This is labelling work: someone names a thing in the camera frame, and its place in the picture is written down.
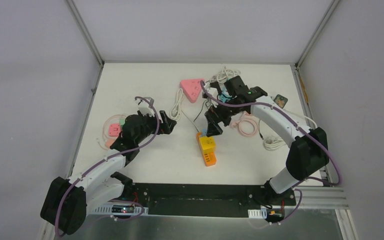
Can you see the teal power strip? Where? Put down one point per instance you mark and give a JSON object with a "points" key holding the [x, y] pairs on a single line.
{"points": [[224, 96]]}

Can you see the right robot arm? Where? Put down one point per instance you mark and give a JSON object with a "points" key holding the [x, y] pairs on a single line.
{"points": [[308, 147]]}

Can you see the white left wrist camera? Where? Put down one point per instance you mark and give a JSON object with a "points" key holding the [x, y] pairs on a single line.
{"points": [[144, 108]]}

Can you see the pink round cable reel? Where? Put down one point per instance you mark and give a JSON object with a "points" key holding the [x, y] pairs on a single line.
{"points": [[246, 125]]}

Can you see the pink triangular power strip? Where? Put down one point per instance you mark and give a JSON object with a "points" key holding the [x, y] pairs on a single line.
{"points": [[191, 88]]}

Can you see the green plug adapter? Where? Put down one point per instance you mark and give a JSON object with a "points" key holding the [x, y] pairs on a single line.
{"points": [[121, 121]]}

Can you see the pink plug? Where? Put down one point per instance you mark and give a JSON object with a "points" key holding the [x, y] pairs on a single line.
{"points": [[109, 143]]}

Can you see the yellow plug adapter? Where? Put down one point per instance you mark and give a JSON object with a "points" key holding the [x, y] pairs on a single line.
{"points": [[207, 144]]}

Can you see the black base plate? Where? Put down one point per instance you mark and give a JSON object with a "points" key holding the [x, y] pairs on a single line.
{"points": [[204, 200]]}

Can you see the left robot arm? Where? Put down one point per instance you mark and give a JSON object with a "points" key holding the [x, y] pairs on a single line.
{"points": [[69, 201]]}

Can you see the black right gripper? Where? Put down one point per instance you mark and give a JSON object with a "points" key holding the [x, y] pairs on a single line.
{"points": [[214, 114]]}

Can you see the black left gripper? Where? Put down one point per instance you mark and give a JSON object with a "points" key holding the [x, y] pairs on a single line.
{"points": [[160, 123]]}

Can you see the pink plug adapter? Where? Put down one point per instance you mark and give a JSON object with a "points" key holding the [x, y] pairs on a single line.
{"points": [[114, 130]]}

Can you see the black power adapter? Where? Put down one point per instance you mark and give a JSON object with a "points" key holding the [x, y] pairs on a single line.
{"points": [[214, 85]]}

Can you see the orange power strip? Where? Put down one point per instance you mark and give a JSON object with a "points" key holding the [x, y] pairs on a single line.
{"points": [[209, 159]]}

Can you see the green patterned plug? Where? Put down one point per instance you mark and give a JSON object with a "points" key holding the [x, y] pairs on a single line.
{"points": [[280, 100]]}

